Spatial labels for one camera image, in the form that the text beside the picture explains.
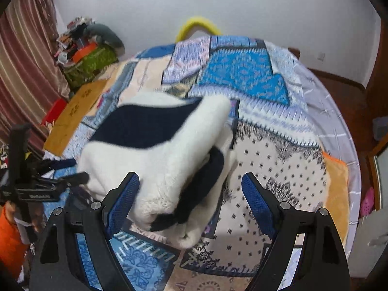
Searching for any cream and navy sweater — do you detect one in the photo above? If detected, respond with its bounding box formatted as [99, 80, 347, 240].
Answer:
[76, 92, 240, 249]

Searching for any yellow hoop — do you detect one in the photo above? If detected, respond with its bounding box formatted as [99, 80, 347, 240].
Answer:
[175, 16, 222, 43]

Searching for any person's left forearm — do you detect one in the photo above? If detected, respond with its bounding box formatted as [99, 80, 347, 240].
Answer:
[0, 204, 32, 281]

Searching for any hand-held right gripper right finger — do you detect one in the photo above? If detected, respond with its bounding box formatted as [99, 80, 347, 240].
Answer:
[242, 172, 350, 291]

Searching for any grey striped bed sheet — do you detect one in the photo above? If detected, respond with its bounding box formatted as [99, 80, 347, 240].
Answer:
[264, 41, 361, 261]

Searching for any blue patchwork quilt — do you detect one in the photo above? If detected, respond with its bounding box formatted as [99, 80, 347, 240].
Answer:
[42, 35, 329, 291]

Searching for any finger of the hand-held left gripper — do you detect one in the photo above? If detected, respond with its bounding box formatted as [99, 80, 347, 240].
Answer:
[30, 158, 77, 175]
[39, 172, 90, 189]

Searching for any wooden door frame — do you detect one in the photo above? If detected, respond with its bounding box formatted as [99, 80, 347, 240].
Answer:
[367, 136, 388, 211]

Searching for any red box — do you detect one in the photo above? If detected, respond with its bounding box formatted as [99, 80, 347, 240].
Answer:
[41, 98, 69, 126]

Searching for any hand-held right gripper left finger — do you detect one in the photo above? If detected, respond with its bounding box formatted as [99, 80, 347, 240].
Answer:
[29, 172, 140, 291]

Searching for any orange plush blanket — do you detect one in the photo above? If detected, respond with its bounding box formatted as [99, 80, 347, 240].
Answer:
[321, 151, 350, 246]

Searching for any green bag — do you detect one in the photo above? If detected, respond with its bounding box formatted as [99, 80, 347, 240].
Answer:
[64, 44, 119, 90]

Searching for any white cabinet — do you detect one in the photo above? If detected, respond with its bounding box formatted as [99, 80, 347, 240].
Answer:
[346, 209, 388, 279]

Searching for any pink slipper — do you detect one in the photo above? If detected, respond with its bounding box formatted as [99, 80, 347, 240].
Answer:
[361, 188, 376, 216]

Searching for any pile of small clutter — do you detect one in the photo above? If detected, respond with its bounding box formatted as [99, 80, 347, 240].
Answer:
[56, 16, 91, 65]

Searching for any striped red curtain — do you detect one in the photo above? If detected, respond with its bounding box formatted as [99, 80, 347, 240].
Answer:
[0, 0, 72, 158]

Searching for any grey bin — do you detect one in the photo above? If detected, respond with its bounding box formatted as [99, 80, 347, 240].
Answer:
[372, 117, 388, 141]

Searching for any brown cardboard board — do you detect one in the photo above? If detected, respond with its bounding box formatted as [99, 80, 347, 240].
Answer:
[43, 80, 108, 158]

